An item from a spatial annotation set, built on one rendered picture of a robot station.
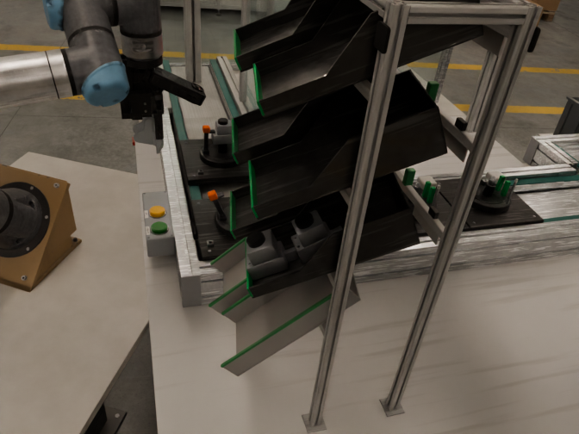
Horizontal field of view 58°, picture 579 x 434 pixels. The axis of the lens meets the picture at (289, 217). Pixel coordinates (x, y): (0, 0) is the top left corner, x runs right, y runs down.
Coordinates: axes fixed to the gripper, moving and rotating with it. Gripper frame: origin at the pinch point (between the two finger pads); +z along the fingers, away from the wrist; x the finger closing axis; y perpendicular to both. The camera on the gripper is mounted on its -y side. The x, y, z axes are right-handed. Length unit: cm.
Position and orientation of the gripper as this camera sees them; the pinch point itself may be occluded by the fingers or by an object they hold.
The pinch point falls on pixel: (160, 146)
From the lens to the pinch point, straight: 115.7
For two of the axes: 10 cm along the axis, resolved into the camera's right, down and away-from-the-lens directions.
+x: 2.6, 5.9, -7.6
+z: -0.9, 8.0, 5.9
